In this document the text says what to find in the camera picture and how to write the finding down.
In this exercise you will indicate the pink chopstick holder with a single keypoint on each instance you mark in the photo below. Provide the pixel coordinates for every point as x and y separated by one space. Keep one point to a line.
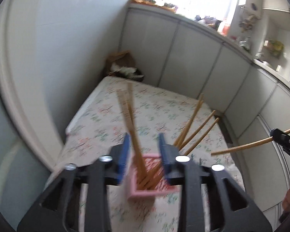
142 195

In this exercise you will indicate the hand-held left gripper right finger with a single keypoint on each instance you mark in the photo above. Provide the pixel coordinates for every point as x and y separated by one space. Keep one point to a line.
163 154

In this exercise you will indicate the glass jars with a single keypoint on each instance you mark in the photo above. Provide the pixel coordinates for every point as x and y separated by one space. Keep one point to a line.
245 44

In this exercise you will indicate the brown cardboard box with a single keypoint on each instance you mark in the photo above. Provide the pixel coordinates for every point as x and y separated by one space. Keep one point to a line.
125 58

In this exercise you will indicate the white and dark bundle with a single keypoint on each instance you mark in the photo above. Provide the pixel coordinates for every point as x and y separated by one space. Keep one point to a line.
127 71

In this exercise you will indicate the bunch of wooden chopsticks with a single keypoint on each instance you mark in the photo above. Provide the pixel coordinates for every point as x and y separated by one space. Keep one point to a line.
137 149

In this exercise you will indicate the light wooden chopstick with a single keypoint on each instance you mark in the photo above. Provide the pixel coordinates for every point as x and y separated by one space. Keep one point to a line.
244 145

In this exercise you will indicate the hanging wall utensils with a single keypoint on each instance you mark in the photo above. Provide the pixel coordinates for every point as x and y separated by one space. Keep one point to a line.
249 21

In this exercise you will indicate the yellow green bag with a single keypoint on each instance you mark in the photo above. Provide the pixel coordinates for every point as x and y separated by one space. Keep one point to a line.
275 47

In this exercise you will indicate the red container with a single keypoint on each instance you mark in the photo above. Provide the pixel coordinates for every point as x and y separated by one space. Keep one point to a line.
226 27

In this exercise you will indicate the white kitchen counter cabinet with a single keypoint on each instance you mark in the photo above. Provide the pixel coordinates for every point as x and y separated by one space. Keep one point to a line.
195 60

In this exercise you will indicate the dark counter clutter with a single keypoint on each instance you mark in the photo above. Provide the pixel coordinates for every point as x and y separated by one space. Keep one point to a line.
207 20

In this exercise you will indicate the floral tablecloth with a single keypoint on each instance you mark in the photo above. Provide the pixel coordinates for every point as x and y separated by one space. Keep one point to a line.
106 125

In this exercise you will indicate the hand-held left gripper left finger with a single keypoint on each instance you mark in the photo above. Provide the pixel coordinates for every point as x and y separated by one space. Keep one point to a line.
124 159

